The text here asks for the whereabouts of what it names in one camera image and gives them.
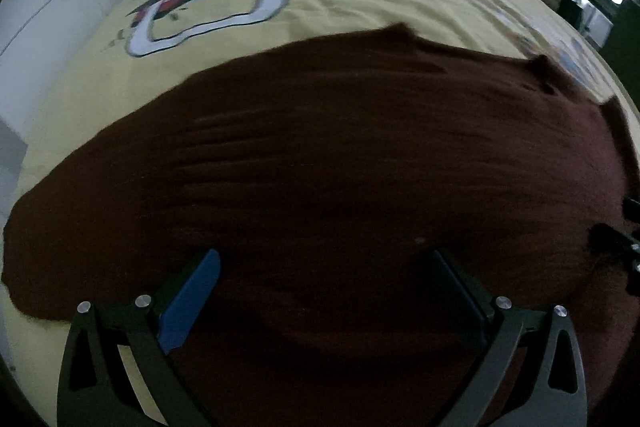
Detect dark red knitted garment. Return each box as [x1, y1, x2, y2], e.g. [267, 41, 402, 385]
[2, 25, 639, 426]

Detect yellow cartoon print bedsheet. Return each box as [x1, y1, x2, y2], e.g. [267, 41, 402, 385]
[1, 0, 639, 426]

